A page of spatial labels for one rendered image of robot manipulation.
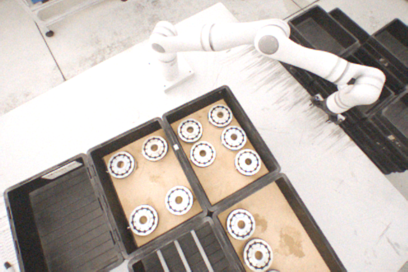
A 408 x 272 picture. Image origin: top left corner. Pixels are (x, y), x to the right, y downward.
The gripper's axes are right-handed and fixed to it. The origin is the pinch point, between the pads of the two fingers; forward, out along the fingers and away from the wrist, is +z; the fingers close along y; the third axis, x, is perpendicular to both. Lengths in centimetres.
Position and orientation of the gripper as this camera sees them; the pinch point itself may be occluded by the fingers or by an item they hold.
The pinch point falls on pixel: (319, 113)
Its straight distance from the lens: 105.6
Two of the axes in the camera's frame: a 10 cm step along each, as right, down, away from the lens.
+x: 7.4, -6.6, 1.1
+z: 0.5, 2.3, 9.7
